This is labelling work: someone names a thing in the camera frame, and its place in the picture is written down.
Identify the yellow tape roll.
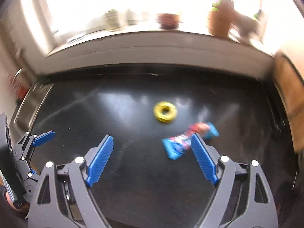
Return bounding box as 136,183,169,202
153,101,178,123

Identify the stainless steel sink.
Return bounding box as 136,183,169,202
10,83,53,135

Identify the red blue snack wrapper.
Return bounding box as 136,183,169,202
162,122,219,160

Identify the red detergent package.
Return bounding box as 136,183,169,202
8,75,28,101

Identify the sink faucet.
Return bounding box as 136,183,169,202
12,68,29,83

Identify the wooden cutting board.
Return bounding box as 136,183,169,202
273,51,303,152

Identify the brown flower pot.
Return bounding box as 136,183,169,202
208,0,234,39

